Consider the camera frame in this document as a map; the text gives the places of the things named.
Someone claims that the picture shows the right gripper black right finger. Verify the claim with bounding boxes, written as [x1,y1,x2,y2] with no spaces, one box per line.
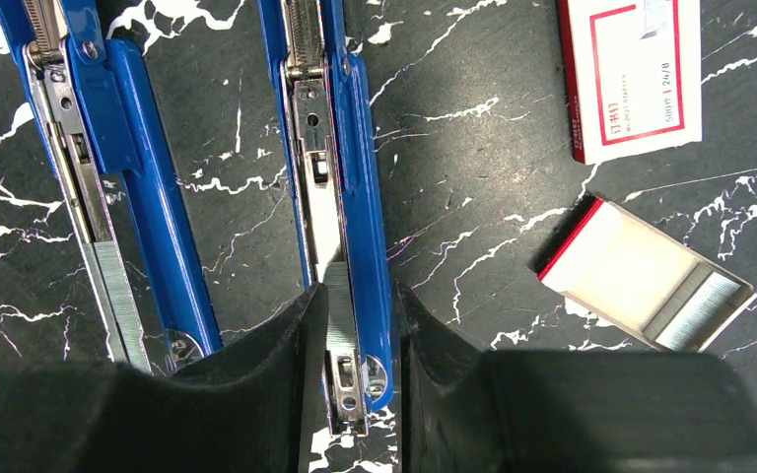
[396,285,757,472]

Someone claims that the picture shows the red white staple box sleeve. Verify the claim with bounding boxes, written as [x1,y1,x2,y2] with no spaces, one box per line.
[557,0,703,165]

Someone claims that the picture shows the staple box tray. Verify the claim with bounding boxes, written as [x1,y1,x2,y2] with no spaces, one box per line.
[537,196,757,352]

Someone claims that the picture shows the blue stapler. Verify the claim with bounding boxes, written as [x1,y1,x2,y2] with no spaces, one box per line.
[0,0,225,376]
[259,0,393,436]

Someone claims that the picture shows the white staple strip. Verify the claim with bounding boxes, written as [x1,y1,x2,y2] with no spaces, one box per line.
[80,241,152,374]
[315,261,358,358]

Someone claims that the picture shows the staples inside inner tray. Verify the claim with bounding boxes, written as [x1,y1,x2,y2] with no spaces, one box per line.
[643,263,741,351]

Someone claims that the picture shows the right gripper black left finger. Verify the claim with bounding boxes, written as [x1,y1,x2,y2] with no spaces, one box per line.
[0,284,329,472]

